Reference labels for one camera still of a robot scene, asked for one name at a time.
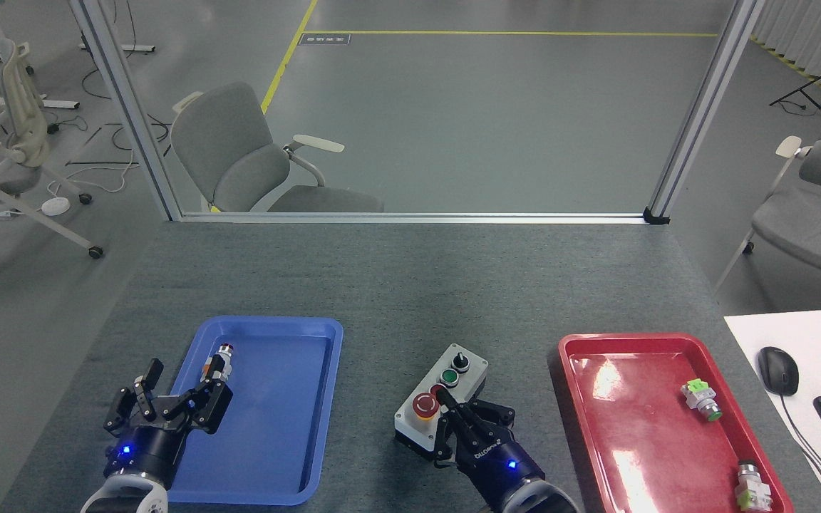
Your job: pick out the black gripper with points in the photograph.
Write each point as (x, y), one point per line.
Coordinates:
(147, 449)
(499, 467)

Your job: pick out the grey control box with buttons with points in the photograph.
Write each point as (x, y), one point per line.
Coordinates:
(432, 406)

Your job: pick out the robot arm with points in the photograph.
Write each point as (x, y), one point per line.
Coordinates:
(535, 502)
(125, 499)

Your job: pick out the blue plastic tray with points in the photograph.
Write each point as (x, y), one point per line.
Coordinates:
(275, 427)

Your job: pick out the red plastic tray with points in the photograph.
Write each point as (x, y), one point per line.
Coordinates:
(653, 442)

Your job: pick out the silver aluminium crossbar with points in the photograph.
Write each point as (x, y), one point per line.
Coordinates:
(410, 217)

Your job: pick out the white round floor puck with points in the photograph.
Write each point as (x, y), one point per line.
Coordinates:
(55, 206)

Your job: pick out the grey office chair, white armrests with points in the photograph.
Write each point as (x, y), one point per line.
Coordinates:
(239, 164)

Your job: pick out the white mesh office chair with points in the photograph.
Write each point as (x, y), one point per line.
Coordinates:
(22, 135)

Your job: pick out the black computer mouse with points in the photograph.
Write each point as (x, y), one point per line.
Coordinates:
(777, 370)

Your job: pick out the white desk foot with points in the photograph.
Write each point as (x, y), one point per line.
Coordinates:
(132, 48)
(54, 104)

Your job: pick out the white slatted panel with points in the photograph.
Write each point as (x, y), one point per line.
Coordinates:
(809, 28)

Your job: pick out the red push button switch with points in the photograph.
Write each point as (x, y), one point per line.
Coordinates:
(219, 360)

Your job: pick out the green push button switch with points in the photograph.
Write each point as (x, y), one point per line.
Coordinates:
(701, 399)

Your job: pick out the black corner bracket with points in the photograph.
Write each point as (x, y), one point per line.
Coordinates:
(656, 216)

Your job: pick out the silver aluminium post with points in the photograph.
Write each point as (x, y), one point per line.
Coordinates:
(129, 114)
(703, 107)

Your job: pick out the grey chair with white frame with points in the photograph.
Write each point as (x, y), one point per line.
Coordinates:
(817, 214)

